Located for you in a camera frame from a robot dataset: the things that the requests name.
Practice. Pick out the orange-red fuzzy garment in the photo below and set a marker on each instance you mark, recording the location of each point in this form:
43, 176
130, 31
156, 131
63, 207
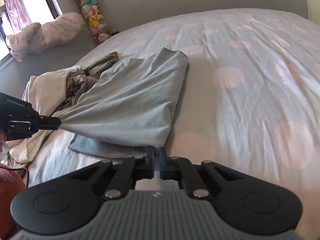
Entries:
11, 185

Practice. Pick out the brown striped garment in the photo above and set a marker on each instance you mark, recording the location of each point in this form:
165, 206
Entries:
98, 67

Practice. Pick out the window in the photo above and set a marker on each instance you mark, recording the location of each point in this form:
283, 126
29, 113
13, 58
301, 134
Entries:
41, 11

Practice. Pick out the cream white sweater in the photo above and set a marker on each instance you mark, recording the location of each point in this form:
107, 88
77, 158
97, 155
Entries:
45, 93

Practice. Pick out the clear tube of plush toys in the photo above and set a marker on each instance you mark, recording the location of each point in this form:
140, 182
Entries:
95, 20

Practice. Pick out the light blue-grey pants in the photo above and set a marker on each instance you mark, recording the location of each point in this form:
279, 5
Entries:
129, 109

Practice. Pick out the tan brown garment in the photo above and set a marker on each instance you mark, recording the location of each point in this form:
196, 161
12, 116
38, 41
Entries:
76, 85

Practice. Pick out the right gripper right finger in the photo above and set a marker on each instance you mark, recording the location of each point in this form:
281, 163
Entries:
184, 172

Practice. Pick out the hanging purple laundry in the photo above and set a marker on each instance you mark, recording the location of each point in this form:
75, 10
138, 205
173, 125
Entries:
17, 15

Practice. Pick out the person's left hand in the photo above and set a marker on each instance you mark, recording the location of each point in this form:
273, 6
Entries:
3, 137

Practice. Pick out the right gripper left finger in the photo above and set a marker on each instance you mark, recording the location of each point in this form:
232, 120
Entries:
128, 173

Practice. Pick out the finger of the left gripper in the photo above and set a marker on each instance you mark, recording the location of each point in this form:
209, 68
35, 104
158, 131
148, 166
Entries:
49, 123

